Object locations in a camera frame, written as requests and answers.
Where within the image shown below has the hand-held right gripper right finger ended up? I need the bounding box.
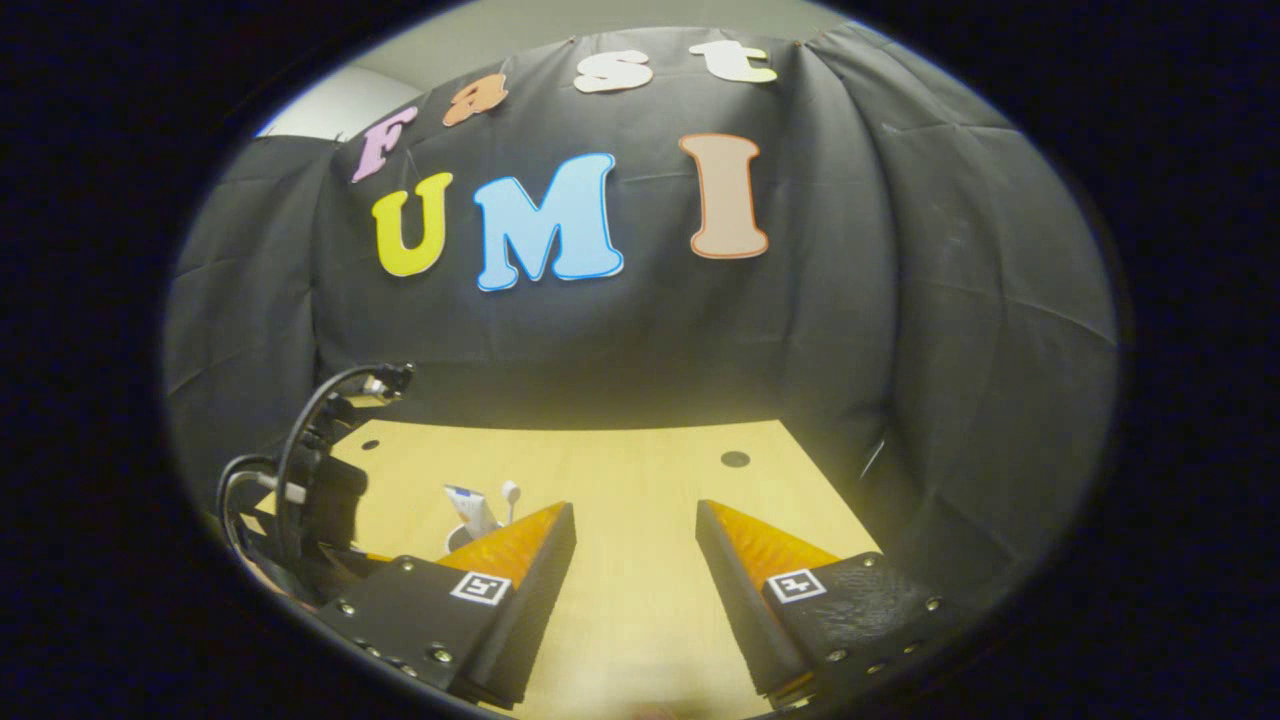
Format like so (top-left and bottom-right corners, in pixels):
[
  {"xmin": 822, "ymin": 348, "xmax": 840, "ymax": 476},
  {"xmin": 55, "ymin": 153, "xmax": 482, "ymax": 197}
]
[{"xmin": 695, "ymin": 498, "xmax": 946, "ymax": 706}]

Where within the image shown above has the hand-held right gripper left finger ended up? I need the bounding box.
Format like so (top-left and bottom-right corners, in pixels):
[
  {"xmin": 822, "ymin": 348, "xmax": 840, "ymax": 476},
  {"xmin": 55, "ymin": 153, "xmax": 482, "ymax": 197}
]
[{"xmin": 315, "ymin": 500, "xmax": 578, "ymax": 709}]

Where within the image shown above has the white cup with wooden handle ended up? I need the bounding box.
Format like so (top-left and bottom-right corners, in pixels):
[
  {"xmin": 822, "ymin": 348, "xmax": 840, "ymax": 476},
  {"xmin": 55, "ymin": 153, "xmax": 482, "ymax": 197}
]
[{"xmin": 443, "ymin": 518, "xmax": 501, "ymax": 557}]

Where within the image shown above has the white toothpaste tube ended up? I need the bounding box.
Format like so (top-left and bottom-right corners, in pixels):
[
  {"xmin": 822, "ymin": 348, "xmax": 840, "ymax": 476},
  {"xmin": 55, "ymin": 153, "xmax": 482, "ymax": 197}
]
[{"xmin": 443, "ymin": 484, "xmax": 501, "ymax": 541}]

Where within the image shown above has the light wooden desktop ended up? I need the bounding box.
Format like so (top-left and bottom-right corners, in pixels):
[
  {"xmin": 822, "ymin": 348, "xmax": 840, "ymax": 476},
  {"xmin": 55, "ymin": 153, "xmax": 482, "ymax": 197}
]
[{"xmin": 250, "ymin": 420, "xmax": 881, "ymax": 720}]

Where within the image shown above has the black cable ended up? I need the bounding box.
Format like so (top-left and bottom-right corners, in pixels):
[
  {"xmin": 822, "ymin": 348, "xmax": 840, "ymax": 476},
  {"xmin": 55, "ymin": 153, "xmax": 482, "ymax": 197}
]
[
  {"xmin": 275, "ymin": 362, "xmax": 416, "ymax": 561},
  {"xmin": 217, "ymin": 454, "xmax": 306, "ymax": 586}
]

